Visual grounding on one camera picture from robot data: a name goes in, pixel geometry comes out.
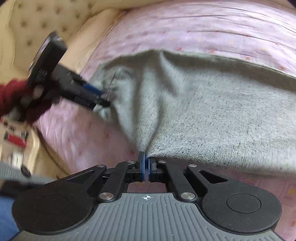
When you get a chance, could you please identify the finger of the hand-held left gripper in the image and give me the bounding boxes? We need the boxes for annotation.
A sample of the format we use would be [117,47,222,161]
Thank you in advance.
[82,84,104,96]
[73,94,111,110]

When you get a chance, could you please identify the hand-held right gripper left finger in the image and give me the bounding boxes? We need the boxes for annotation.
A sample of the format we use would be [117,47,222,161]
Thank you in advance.
[59,152,147,202]

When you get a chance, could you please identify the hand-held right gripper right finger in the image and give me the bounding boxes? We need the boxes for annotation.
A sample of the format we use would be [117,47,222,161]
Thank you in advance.
[149,158,229,202]

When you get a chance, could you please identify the grey speckled pants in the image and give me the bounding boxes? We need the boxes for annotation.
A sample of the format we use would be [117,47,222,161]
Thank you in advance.
[89,50,296,178]

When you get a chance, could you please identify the person's left forearm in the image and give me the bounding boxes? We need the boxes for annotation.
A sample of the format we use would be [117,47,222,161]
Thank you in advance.
[0,79,55,124]

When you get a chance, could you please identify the cream pillow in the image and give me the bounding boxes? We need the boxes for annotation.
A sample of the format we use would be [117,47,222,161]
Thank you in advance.
[62,8,125,77]

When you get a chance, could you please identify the cream tufted headboard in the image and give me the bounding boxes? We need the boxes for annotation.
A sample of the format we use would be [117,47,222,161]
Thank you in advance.
[0,0,99,80]

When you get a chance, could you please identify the red object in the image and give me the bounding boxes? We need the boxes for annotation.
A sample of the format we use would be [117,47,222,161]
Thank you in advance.
[5,133,28,148]

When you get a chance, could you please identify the cream duvet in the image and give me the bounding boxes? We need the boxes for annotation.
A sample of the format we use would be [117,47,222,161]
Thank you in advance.
[91,0,232,10]

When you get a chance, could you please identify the person's grey top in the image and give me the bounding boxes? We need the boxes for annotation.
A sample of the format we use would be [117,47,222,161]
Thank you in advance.
[0,162,55,198]

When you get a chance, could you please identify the pink patterned bed sheet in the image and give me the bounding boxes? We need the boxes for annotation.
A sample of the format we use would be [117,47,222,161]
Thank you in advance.
[35,0,296,234]

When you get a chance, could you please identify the person's blue jeans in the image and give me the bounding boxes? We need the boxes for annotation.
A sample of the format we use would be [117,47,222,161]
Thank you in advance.
[0,197,22,241]

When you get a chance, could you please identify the cream bed frame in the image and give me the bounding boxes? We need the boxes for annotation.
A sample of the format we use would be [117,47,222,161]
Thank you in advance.
[28,128,72,180]

